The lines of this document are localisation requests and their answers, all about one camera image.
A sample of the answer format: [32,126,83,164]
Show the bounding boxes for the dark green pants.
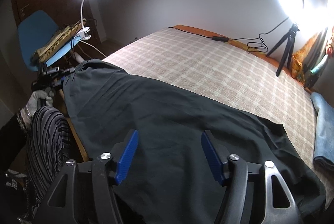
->
[63,59,325,223]

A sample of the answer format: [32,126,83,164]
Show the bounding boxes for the left gloved hand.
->
[24,90,54,119]

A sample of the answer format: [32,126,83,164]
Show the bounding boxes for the leopard print cloth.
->
[31,21,82,63]

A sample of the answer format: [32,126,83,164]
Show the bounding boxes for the blue plastic chair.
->
[18,10,59,72]

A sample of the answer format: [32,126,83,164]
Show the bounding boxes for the person's striped trouser leg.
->
[26,106,71,205]

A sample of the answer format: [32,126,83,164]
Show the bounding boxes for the bed with checkered sheet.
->
[101,28,333,207]

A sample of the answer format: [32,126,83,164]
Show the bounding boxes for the folded blue towel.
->
[311,92,334,171]

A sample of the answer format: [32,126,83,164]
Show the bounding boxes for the orange patterned cloth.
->
[289,33,319,84]

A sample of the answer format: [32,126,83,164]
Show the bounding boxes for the black tripod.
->
[266,24,300,77]

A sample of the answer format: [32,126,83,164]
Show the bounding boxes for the white lamp cable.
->
[75,40,108,63]

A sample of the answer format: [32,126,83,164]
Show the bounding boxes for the black power cable with adapter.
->
[168,16,291,53]

